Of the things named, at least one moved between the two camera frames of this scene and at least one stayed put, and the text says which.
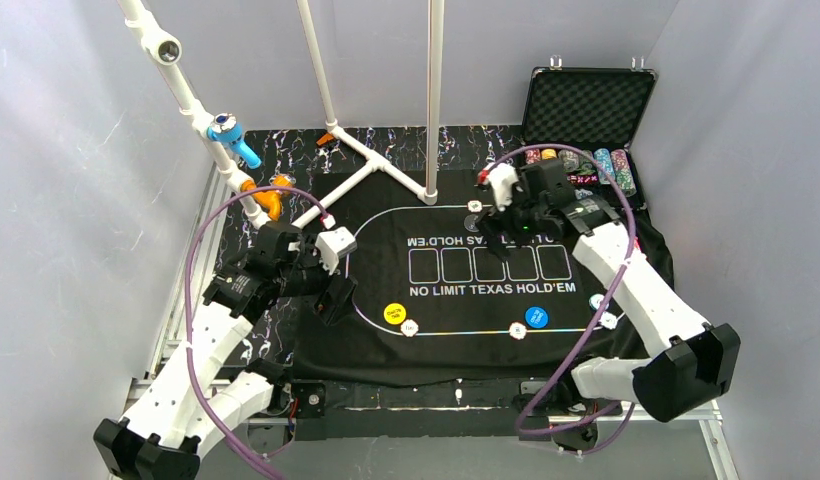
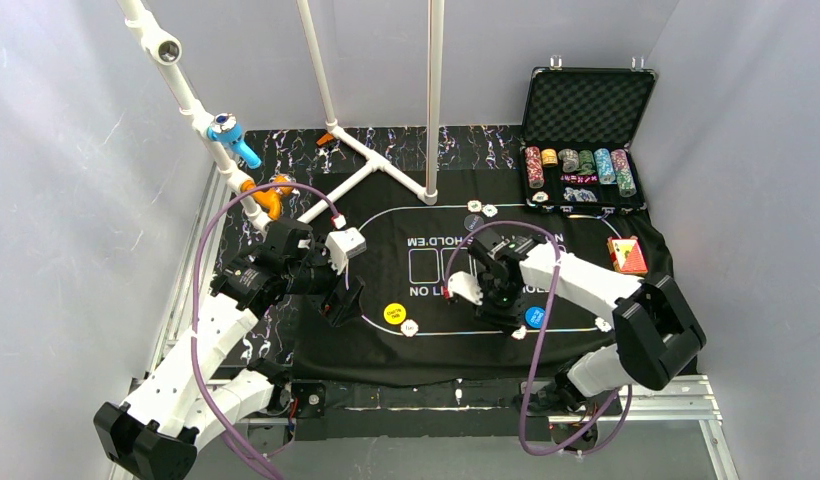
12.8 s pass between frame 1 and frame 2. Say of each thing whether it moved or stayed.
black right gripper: moved
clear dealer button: stayed
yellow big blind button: stayed
